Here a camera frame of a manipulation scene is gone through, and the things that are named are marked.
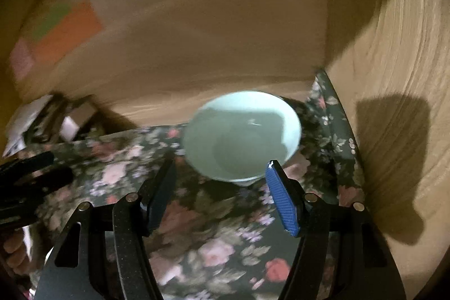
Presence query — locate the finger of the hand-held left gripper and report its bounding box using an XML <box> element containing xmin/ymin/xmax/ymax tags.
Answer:
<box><xmin>0</xmin><ymin>150</ymin><xmax>55</xmax><ymax>178</ymax></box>
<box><xmin>0</xmin><ymin>166</ymin><xmax>74</xmax><ymax>204</ymax></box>

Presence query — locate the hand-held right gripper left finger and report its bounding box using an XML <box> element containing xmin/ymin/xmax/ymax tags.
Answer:
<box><xmin>33</xmin><ymin>159</ymin><xmax>178</xmax><ymax>300</ymax></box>

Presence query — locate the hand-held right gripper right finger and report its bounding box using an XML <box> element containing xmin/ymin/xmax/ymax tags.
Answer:
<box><xmin>265</xmin><ymin>159</ymin><xmax>408</xmax><ymax>300</ymax></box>

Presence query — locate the light green bowl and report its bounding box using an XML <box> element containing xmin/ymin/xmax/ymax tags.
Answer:
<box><xmin>181</xmin><ymin>91</ymin><xmax>302</xmax><ymax>186</ymax></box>

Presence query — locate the person's left hand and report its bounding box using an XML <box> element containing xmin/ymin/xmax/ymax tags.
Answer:
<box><xmin>2</xmin><ymin>228</ymin><xmax>34</xmax><ymax>277</ymax></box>

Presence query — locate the stack of white papers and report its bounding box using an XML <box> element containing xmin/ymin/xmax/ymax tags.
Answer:
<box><xmin>2</xmin><ymin>94</ymin><xmax>53</xmax><ymax>158</ymax></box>

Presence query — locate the small white box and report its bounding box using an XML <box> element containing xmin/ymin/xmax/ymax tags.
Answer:
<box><xmin>60</xmin><ymin>117</ymin><xmax>80</xmax><ymax>142</ymax></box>

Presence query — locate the floral tablecloth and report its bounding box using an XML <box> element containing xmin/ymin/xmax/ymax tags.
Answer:
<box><xmin>7</xmin><ymin>70</ymin><xmax>368</xmax><ymax>300</ymax></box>

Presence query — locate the pink paper sheet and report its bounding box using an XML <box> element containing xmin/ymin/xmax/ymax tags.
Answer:
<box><xmin>10</xmin><ymin>40</ymin><xmax>36</xmax><ymax>81</ymax></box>

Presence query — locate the orange sticky note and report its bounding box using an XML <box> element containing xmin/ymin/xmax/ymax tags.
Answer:
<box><xmin>33</xmin><ymin>1</ymin><xmax>104</xmax><ymax>65</ymax></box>

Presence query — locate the green sticky note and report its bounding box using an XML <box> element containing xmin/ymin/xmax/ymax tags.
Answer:
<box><xmin>33</xmin><ymin>3</ymin><xmax>73</xmax><ymax>40</ymax></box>

